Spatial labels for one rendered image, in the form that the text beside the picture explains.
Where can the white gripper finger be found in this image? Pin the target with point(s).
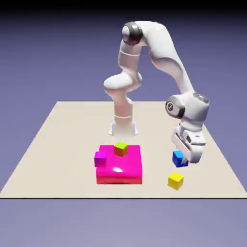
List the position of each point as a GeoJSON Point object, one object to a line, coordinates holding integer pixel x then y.
{"type": "Point", "coordinates": [184, 160]}

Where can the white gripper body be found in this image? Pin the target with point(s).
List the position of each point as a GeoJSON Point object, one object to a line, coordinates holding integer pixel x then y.
{"type": "Point", "coordinates": [191, 148]}

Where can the small blue cube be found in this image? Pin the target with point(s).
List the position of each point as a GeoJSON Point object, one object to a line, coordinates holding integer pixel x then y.
{"type": "Point", "coordinates": [178, 159]}

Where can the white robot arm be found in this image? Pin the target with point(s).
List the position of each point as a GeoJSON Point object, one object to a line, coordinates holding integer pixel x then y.
{"type": "Point", "coordinates": [164, 50]}

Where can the small yellow cube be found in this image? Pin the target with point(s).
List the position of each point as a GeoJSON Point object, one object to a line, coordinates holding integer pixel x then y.
{"type": "Point", "coordinates": [175, 180]}

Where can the small orange cube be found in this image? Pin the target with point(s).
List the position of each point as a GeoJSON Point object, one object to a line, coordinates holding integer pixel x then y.
{"type": "Point", "coordinates": [121, 149]}

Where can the small magenta cube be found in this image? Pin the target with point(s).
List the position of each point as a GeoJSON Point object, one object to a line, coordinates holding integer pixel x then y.
{"type": "Point", "coordinates": [100, 159]}

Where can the large pink box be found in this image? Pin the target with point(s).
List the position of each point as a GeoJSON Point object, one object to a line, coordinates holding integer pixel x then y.
{"type": "Point", "coordinates": [121, 167]}

